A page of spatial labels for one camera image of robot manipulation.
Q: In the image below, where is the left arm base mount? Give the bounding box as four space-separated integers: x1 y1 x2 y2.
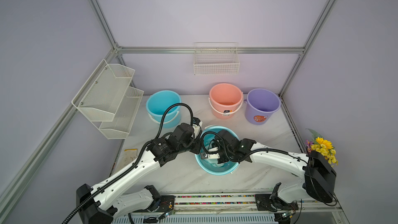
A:
135 185 176 213

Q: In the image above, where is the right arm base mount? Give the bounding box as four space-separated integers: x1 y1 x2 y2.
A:
255 183 299 213

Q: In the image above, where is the purple plastic bucket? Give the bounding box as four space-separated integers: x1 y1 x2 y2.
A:
245 88 281 125

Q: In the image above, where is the mint green microfiber cloth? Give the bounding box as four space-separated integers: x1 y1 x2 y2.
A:
207 140 224 167

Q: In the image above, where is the teal plastic bucket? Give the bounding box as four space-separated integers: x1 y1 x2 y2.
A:
146 90 181 129
195 125 239 176

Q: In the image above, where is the yellow artificial flower bouquet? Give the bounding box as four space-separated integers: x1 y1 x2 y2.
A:
306 129 339 167

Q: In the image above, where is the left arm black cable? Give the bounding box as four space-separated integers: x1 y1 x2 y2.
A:
61 102 194 224

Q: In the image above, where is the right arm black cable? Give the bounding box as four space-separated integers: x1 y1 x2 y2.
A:
200 131 338 207

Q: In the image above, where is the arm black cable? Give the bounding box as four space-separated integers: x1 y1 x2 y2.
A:
200 131 338 207
61 102 194 224

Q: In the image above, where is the pink plastic bucket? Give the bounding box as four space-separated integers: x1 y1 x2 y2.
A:
208 83 244 119

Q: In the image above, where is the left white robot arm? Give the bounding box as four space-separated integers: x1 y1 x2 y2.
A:
76 118 202 224

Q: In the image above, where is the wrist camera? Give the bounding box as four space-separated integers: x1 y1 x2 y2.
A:
200 152 220 160
192 117 203 136

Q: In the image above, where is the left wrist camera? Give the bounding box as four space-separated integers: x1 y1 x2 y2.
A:
192 117 203 136

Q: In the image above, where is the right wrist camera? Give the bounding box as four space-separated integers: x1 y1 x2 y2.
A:
200 152 220 160

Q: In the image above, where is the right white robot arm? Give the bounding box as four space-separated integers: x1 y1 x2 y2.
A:
213 130 336 208

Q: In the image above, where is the white mesh two-tier shelf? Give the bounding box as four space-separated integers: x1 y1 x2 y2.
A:
72 60 144 140

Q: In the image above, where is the white wire wall basket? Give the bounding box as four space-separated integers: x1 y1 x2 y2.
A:
193 42 240 76

